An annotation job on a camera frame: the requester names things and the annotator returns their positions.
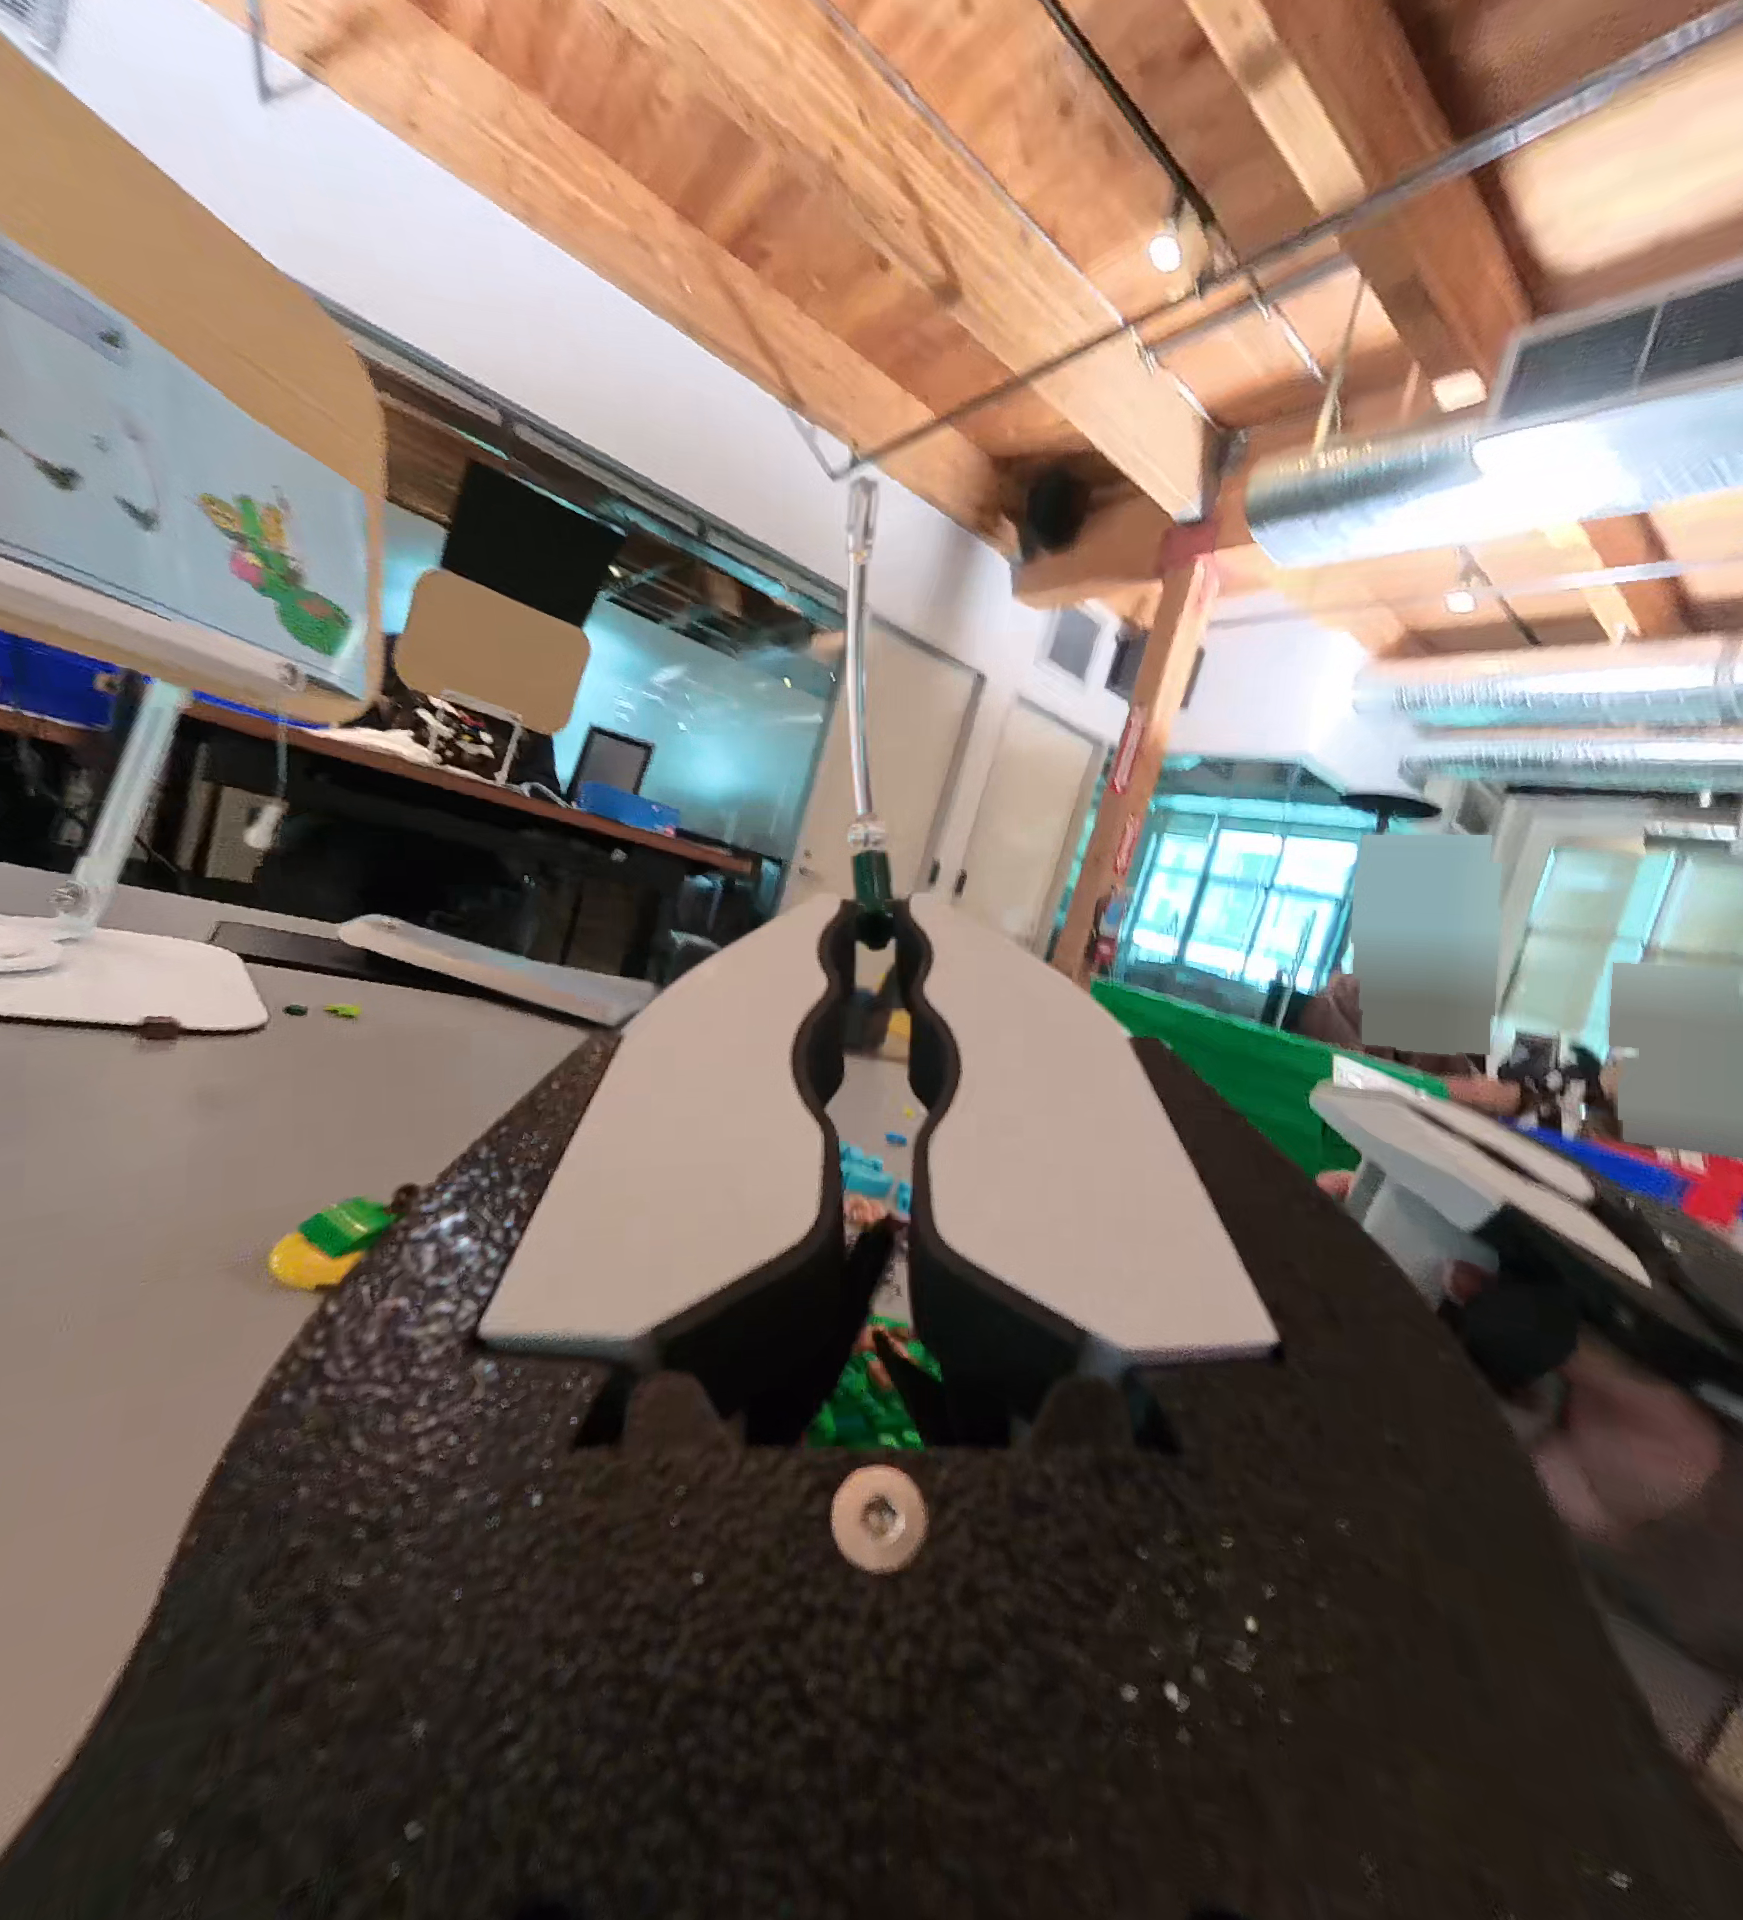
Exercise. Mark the black wall monitor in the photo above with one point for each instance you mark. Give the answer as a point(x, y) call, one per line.
point(536, 540)

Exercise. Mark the row of blue bins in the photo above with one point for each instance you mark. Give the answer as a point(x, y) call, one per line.
point(1, 667)

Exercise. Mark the small black monitor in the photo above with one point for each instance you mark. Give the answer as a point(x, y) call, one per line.
point(613, 762)

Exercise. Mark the lego instruction booklet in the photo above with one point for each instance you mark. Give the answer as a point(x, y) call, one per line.
point(138, 494)

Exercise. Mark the grey desk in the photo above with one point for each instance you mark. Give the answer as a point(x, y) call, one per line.
point(77, 1169)

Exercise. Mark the white double doors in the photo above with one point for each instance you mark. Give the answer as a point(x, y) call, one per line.
point(960, 780)

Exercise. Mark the long wooden table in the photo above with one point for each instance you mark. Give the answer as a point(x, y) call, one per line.
point(511, 803)

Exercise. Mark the silver air duct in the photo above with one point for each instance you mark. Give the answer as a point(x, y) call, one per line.
point(1591, 705)
point(1382, 489)

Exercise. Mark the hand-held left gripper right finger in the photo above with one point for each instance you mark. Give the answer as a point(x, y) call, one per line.
point(1082, 1186)

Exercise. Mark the dark green lego stem piece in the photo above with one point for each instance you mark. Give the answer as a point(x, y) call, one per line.
point(873, 883)

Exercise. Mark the wooden post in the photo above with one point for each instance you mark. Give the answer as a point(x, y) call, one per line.
point(1141, 719)

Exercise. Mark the stack of green bins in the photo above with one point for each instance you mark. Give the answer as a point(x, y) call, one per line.
point(1231, 1066)

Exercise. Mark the instruction booklet on stand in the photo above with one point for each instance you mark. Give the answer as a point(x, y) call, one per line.
point(211, 299)

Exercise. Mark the white vent grille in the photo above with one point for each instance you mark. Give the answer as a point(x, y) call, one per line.
point(1668, 339)

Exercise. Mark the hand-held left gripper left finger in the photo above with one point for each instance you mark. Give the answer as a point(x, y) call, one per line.
point(676, 1169)

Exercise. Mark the black pole lamp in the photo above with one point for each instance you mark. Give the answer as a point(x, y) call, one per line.
point(1401, 810)

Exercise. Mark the clear flexible rod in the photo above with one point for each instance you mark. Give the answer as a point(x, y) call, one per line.
point(864, 676)

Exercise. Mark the white flat board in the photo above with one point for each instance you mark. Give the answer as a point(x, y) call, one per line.
point(497, 969)

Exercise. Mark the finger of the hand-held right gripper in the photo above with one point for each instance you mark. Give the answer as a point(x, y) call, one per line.
point(1441, 1139)
point(1577, 1237)

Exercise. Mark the green lego plate build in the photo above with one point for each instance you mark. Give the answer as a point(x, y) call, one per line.
point(873, 1394)

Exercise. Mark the yellow green lego piece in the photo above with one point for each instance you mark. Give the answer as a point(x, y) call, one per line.
point(324, 1246)

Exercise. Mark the person's right hand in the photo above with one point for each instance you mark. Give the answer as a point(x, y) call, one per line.
point(1622, 1441)

